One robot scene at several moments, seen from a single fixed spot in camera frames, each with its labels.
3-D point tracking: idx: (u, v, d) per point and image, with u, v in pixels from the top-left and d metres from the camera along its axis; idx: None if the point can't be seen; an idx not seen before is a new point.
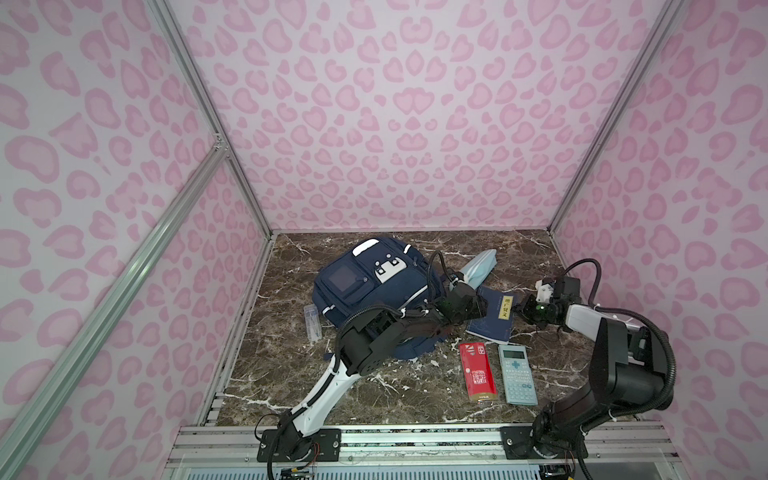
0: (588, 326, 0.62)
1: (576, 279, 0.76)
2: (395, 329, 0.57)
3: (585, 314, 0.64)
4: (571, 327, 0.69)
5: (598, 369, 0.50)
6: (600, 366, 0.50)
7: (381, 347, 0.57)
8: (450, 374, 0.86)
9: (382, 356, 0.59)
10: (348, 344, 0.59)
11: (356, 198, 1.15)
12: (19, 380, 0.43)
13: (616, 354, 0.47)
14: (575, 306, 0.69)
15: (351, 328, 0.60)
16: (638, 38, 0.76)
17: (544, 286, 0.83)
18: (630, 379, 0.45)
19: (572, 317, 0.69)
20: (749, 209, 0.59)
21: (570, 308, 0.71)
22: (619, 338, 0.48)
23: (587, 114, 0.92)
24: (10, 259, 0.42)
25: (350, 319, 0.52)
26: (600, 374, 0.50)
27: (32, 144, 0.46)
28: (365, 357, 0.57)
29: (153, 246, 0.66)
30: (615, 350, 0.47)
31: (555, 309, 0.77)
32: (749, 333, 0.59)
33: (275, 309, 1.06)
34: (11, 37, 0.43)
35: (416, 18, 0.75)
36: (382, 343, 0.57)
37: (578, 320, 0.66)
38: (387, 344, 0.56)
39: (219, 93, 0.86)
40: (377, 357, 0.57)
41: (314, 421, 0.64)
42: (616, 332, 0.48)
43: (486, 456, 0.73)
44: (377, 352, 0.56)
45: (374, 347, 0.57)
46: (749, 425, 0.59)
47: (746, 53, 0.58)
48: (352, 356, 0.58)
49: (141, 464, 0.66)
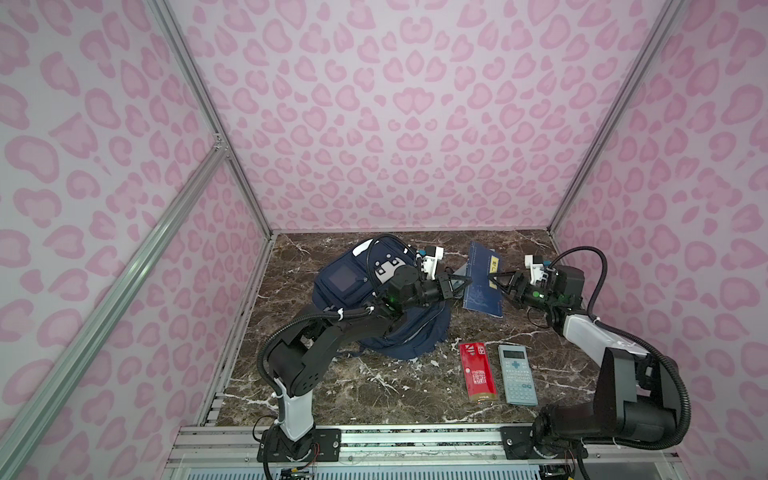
0: (587, 345, 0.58)
1: (580, 277, 0.68)
2: (329, 336, 0.49)
3: (587, 333, 0.59)
4: (571, 340, 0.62)
5: (601, 401, 0.48)
6: (606, 401, 0.46)
7: (311, 362, 0.48)
8: (451, 374, 0.86)
9: (317, 368, 0.49)
10: (278, 361, 0.49)
11: (356, 198, 1.15)
12: (19, 380, 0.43)
13: (625, 391, 0.43)
14: (574, 318, 0.64)
15: (280, 341, 0.51)
16: (638, 38, 0.76)
17: (536, 265, 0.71)
18: (640, 419, 0.42)
19: (571, 330, 0.64)
20: (749, 209, 0.59)
21: (569, 319, 0.65)
22: (626, 373, 0.44)
23: (587, 114, 0.92)
24: (10, 259, 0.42)
25: (278, 335, 0.51)
26: (607, 412, 0.46)
27: (32, 144, 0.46)
28: (297, 374, 0.47)
29: (153, 246, 0.66)
30: (623, 386, 0.44)
31: (553, 318, 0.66)
32: (749, 334, 0.59)
33: (275, 309, 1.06)
34: (11, 36, 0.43)
35: (416, 18, 0.75)
36: (313, 357, 0.48)
37: (578, 336, 0.62)
38: (321, 355, 0.48)
39: (219, 93, 0.86)
40: (313, 371, 0.49)
41: (301, 427, 0.63)
42: (623, 368, 0.44)
43: (486, 456, 0.73)
44: (310, 367, 0.47)
45: (305, 363, 0.48)
46: (749, 425, 0.59)
47: (746, 53, 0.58)
48: (283, 372, 0.49)
49: (141, 464, 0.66)
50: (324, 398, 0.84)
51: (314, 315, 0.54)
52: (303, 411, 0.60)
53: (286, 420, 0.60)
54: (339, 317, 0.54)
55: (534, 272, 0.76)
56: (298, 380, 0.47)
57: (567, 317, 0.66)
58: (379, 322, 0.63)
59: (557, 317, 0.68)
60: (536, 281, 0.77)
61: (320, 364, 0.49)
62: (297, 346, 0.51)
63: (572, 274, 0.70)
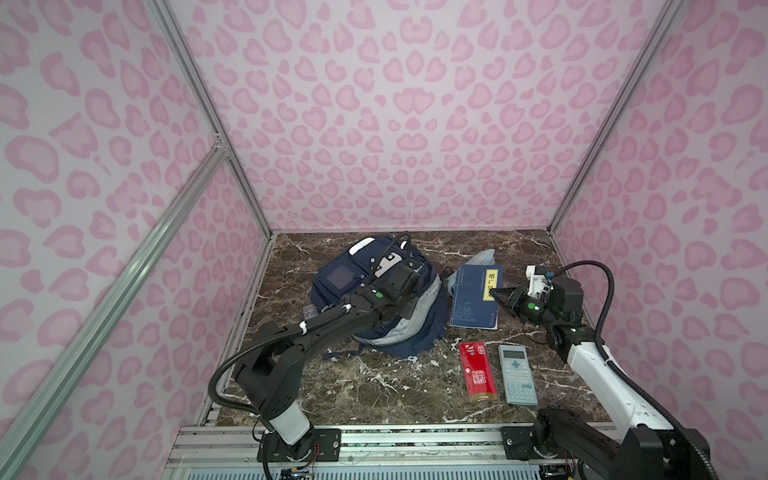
0: (596, 384, 0.53)
1: (581, 293, 0.61)
2: (289, 356, 0.44)
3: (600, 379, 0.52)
4: (576, 369, 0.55)
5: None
6: None
7: (273, 387, 0.44)
8: (450, 374, 0.86)
9: (288, 389, 0.46)
10: (248, 384, 0.46)
11: (356, 198, 1.15)
12: (19, 380, 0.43)
13: None
14: (581, 353, 0.56)
15: (244, 366, 0.47)
16: (638, 38, 0.76)
17: (538, 276, 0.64)
18: None
19: (577, 361, 0.57)
20: (748, 209, 0.59)
21: (575, 350, 0.58)
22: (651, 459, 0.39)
23: (587, 114, 0.92)
24: (10, 258, 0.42)
25: (239, 359, 0.47)
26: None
27: (31, 144, 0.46)
28: (265, 398, 0.44)
29: (152, 246, 0.66)
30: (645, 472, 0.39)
31: (554, 340, 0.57)
32: (749, 333, 0.59)
33: (275, 309, 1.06)
34: (11, 36, 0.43)
35: (416, 18, 0.75)
36: (276, 379, 0.44)
37: (588, 374, 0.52)
38: (284, 376, 0.43)
39: (219, 93, 0.86)
40: (282, 393, 0.45)
41: (296, 431, 0.62)
42: (650, 455, 0.39)
43: (486, 456, 0.73)
44: (274, 392, 0.43)
45: (270, 387, 0.44)
46: (749, 425, 0.59)
47: (747, 53, 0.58)
48: (252, 395, 0.45)
49: (141, 464, 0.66)
50: (324, 398, 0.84)
51: (272, 338, 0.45)
52: (296, 419, 0.60)
53: (279, 430, 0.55)
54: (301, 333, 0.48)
55: (536, 284, 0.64)
56: (266, 403, 0.44)
57: (574, 347, 0.58)
58: (362, 318, 0.57)
59: (558, 342, 0.61)
60: (536, 293, 0.71)
61: (286, 385, 0.45)
62: (265, 367, 0.48)
63: (572, 289, 0.62)
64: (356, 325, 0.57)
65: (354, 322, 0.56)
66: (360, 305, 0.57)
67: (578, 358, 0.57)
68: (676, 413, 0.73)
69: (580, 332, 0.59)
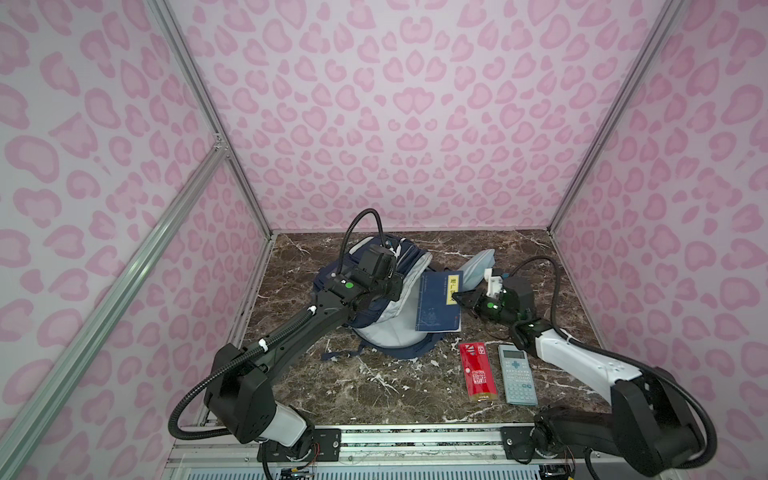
0: (569, 365, 0.56)
1: (530, 291, 0.64)
2: (252, 381, 0.40)
3: (570, 360, 0.56)
4: (547, 360, 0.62)
5: (628, 443, 0.44)
6: (633, 443, 0.43)
7: (243, 412, 0.41)
8: (451, 374, 0.86)
9: (261, 409, 0.44)
10: (220, 410, 0.44)
11: (356, 198, 1.15)
12: (19, 380, 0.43)
13: (650, 429, 0.41)
14: (547, 343, 0.60)
15: (210, 394, 0.44)
16: (638, 38, 0.76)
17: (495, 278, 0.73)
18: (673, 448, 0.41)
19: (546, 352, 0.61)
20: (748, 209, 0.59)
21: (541, 341, 0.62)
22: (641, 408, 0.41)
23: (587, 114, 0.92)
24: (10, 258, 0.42)
25: (205, 388, 0.45)
26: (640, 455, 0.42)
27: (31, 144, 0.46)
28: (239, 423, 0.41)
29: (152, 246, 0.66)
30: (645, 425, 0.41)
31: (521, 340, 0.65)
32: (749, 333, 0.59)
33: (275, 309, 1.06)
34: (11, 36, 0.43)
35: (416, 18, 0.75)
36: (244, 404, 0.41)
37: (557, 358, 0.59)
38: (250, 401, 0.40)
39: (219, 93, 0.86)
40: (256, 415, 0.43)
41: (291, 434, 0.62)
42: (638, 405, 0.41)
43: (486, 456, 0.73)
44: (246, 417, 0.41)
45: (241, 413, 0.41)
46: (749, 425, 0.59)
47: (747, 53, 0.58)
48: (228, 421, 0.43)
49: (141, 464, 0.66)
50: (324, 398, 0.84)
51: (229, 365, 0.46)
52: (288, 424, 0.59)
53: (273, 437, 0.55)
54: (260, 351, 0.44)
55: (493, 286, 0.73)
56: (243, 427, 0.42)
57: (538, 339, 0.62)
58: (331, 316, 0.53)
59: (524, 340, 0.65)
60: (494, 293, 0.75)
61: (257, 407, 0.43)
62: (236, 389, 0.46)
63: (522, 290, 0.66)
64: (325, 324, 0.52)
65: (322, 324, 0.52)
66: (328, 303, 0.53)
67: (545, 349, 0.61)
68: None
69: (539, 325, 0.63)
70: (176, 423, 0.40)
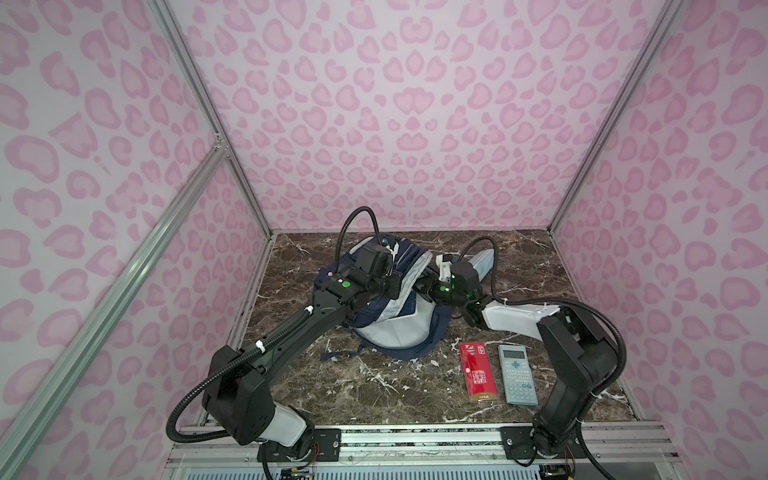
0: (512, 324, 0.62)
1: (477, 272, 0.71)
2: (250, 382, 0.40)
3: (506, 315, 0.65)
4: (494, 326, 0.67)
5: (564, 368, 0.51)
6: (565, 365, 0.51)
7: (242, 415, 0.41)
8: (451, 374, 0.86)
9: (259, 411, 0.44)
10: (219, 413, 0.44)
11: (356, 198, 1.15)
12: (19, 380, 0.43)
13: (571, 347, 0.48)
14: (491, 309, 0.68)
15: (210, 396, 0.44)
16: (638, 38, 0.76)
17: (444, 263, 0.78)
18: (594, 361, 0.48)
19: (492, 319, 0.69)
20: (749, 209, 0.59)
21: (486, 311, 0.69)
22: (561, 333, 0.49)
23: (587, 114, 0.92)
24: (10, 259, 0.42)
25: (204, 390, 0.44)
26: (573, 373, 0.50)
27: (31, 144, 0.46)
28: (238, 424, 0.41)
29: (152, 246, 0.66)
30: (567, 346, 0.48)
31: None
32: (749, 333, 0.59)
33: (275, 309, 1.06)
34: (11, 36, 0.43)
35: (416, 18, 0.75)
36: (242, 406, 0.40)
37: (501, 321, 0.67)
38: (248, 402, 0.40)
39: (219, 93, 0.86)
40: (255, 416, 0.43)
41: (291, 434, 0.62)
42: (555, 330, 0.49)
43: (486, 456, 0.73)
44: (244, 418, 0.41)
45: (240, 415, 0.41)
46: (749, 425, 0.59)
47: (747, 53, 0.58)
48: (227, 423, 0.43)
49: (141, 464, 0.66)
50: (324, 398, 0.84)
51: (227, 367, 0.46)
52: (288, 425, 0.60)
53: (273, 437, 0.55)
54: (257, 353, 0.44)
55: (443, 270, 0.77)
56: (242, 429, 0.42)
57: (484, 310, 0.70)
58: (330, 316, 0.53)
59: (476, 317, 0.72)
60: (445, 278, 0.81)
61: (256, 408, 0.43)
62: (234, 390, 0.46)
63: None
64: (325, 322, 0.53)
65: (320, 324, 0.52)
66: (326, 303, 0.53)
67: (490, 316, 0.69)
68: (677, 413, 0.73)
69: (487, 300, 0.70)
70: (174, 427, 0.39)
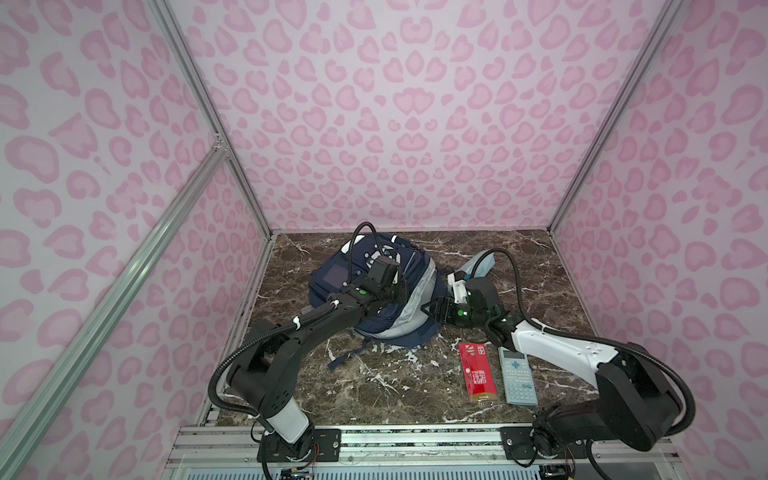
0: (544, 350, 0.57)
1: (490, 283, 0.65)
2: (286, 350, 0.45)
3: (546, 344, 0.56)
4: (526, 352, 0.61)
5: (619, 421, 0.45)
6: (624, 421, 0.44)
7: (273, 382, 0.44)
8: (450, 374, 0.86)
9: (285, 386, 0.47)
10: (244, 385, 0.46)
11: (356, 198, 1.15)
12: (19, 380, 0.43)
13: (635, 408, 0.41)
14: (523, 335, 0.60)
15: (239, 367, 0.47)
16: (638, 38, 0.76)
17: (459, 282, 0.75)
18: (657, 422, 0.42)
19: (525, 344, 0.61)
20: (749, 210, 0.59)
21: (517, 336, 0.62)
22: (628, 388, 0.42)
23: (587, 114, 0.92)
24: (10, 259, 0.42)
25: (235, 359, 0.47)
26: (633, 432, 0.43)
27: (32, 144, 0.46)
28: (263, 394, 0.44)
29: (153, 246, 0.66)
30: (632, 403, 0.42)
31: (497, 337, 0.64)
32: (749, 334, 0.59)
33: (275, 309, 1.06)
34: (11, 37, 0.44)
35: (416, 19, 0.75)
36: (273, 374, 0.44)
37: (536, 347, 0.59)
38: (281, 370, 0.44)
39: (219, 93, 0.86)
40: (280, 390, 0.46)
41: (294, 429, 0.62)
42: (621, 385, 0.42)
43: (486, 456, 0.73)
44: (273, 388, 0.44)
45: (268, 383, 0.44)
46: (749, 425, 0.59)
47: (746, 53, 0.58)
48: (250, 396, 0.45)
49: (141, 464, 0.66)
50: (324, 398, 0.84)
51: (266, 334, 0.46)
52: (294, 417, 0.60)
53: (278, 429, 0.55)
54: (296, 327, 0.49)
55: (460, 290, 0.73)
56: (266, 401, 0.44)
57: (513, 334, 0.62)
58: (349, 317, 0.60)
59: (501, 336, 0.64)
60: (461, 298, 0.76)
61: (284, 381, 0.46)
62: (260, 367, 0.48)
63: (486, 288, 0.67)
64: (345, 319, 0.59)
65: (343, 317, 0.58)
66: (347, 301, 0.60)
67: (521, 341, 0.61)
68: None
69: (511, 319, 0.63)
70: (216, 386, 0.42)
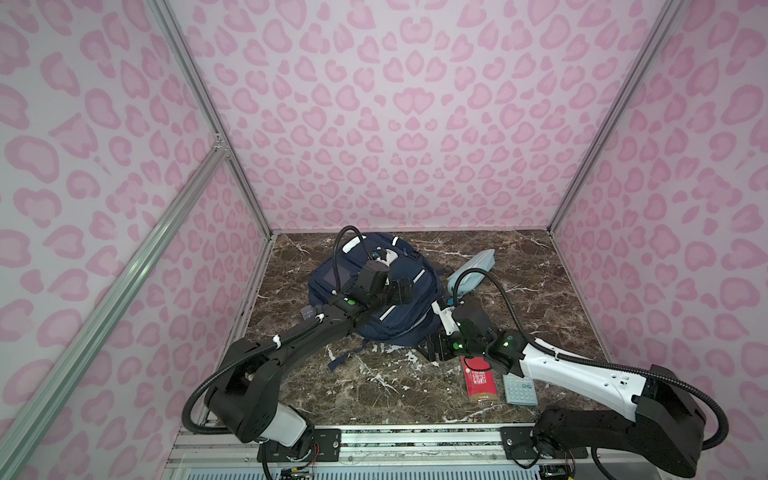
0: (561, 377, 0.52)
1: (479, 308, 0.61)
2: (264, 372, 0.42)
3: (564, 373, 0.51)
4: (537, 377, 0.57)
5: (660, 451, 0.42)
6: (666, 453, 0.42)
7: (252, 404, 0.42)
8: (451, 374, 0.86)
9: (265, 408, 0.45)
10: (221, 408, 0.44)
11: (356, 198, 1.15)
12: (19, 379, 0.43)
13: (681, 445, 0.39)
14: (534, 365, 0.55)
15: (214, 389, 0.45)
16: (638, 38, 0.76)
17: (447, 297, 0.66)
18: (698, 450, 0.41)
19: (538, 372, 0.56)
20: (749, 210, 0.59)
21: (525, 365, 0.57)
22: (671, 426, 0.39)
23: (587, 114, 0.92)
24: (10, 258, 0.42)
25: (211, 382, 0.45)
26: (675, 462, 0.42)
27: (32, 144, 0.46)
28: (241, 418, 0.42)
29: (152, 246, 0.66)
30: (677, 439, 0.39)
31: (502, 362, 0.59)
32: (749, 334, 0.59)
33: (275, 309, 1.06)
34: (11, 36, 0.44)
35: (416, 19, 0.75)
36: (252, 396, 0.42)
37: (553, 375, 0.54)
38: (259, 392, 0.42)
39: (219, 93, 0.86)
40: (260, 411, 0.44)
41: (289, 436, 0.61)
42: (664, 426, 0.39)
43: (486, 456, 0.73)
44: (250, 411, 0.42)
45: (247, 406, 0.42)
46: (749, 425, 0.59)
47: (747, 53, 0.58)
48: (228, 419, 0.43)
49: (141, 464, 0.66)
50: (324, 398, 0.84)
51: (243, 357, 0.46)
52: (288, 425, 0.60)
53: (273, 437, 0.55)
54: (275, 347, 0.47)
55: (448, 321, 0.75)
56: (244, 424, 0.42)
57: (522, 363, 0.57)
58: (335, 329, 0.57)
59: (506, 361, 0.58)
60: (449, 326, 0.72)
61: (264, 402, 0.44)
62: (238, 388, 0.46)
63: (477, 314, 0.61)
64: (329, 332, 0.56)
65: (328, 331, 0.55)
66: (333, 313, 0.57)
67: (531, 369, 0.56)
68: None
69: (511, 345, 0.58)
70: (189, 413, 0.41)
